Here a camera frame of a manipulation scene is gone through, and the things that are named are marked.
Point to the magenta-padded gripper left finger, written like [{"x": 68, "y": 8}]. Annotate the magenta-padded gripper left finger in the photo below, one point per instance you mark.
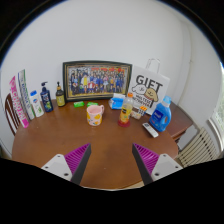
[{"x": 59, "y": 165}]

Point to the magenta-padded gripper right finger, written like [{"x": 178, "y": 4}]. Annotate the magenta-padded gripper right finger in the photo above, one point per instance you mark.
[{"x": 164, "y": 165}]

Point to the orange juice bottle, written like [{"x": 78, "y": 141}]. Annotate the orange juice bottle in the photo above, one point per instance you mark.
[{"x": 126, "y": 111}]

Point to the white remote control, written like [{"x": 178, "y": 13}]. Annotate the white remote control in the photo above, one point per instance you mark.
[{"x": 150, "y": 130}]

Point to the white radiator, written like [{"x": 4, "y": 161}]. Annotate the white radiator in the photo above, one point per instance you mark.
[{"x": 198, "y": 146}]

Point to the blue detergent bottle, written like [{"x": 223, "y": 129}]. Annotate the blue detergent bottle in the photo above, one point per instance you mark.
[{"x": 160, "y": 118}]

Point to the dark wooden side table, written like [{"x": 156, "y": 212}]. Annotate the dark wooden side table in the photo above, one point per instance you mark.
[{"x": 180, "y": 120}]

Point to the round red coaster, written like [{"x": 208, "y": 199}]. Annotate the round red coaster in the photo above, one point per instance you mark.
[{"x": 124, "y": 125}]

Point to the small patterned packet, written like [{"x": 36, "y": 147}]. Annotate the small patterned packet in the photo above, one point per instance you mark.
[{"x": 136, "y": 115}]

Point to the pink mug with orange prints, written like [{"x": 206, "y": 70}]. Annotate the pink mug with orange prints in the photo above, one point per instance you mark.
[{"x": 94, "y": 116}]

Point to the white shampoo bottle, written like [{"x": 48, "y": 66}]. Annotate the white shampoo bottle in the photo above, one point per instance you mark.
[{"x": 36, "y": 105}]

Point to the dark blue pump bottle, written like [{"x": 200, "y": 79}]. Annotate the dark blue pump bottle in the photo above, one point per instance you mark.
[{"x": 46, "y": 100}]

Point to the dark amber pump bottle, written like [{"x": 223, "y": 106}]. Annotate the dark amber pump bottle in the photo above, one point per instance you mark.
[{"x": 60, "y": 98}]

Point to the brown wooden chair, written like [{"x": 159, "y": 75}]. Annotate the brown wooden chair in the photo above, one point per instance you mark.
[{"x": 11, "y": 115}]

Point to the blue tissue pack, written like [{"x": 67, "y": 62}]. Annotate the blue tissue pack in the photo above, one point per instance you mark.
[{"x": 116, "y": 102}]

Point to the white paper gift bag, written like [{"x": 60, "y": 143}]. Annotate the white paper gift bag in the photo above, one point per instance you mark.
[{"x": 150, "y": 85}]

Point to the framed group picture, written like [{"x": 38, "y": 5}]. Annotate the framed group picture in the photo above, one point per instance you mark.
[{"x": 96, "y": 80}]

